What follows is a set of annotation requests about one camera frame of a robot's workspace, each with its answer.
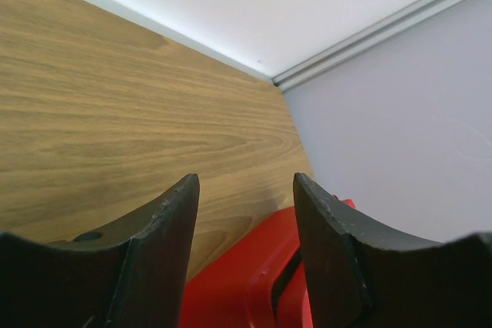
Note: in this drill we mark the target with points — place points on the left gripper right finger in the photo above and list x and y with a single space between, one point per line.
363 273

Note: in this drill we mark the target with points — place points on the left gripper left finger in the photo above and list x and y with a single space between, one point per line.
130 272

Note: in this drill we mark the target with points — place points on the red box lid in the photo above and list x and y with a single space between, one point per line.
259 282

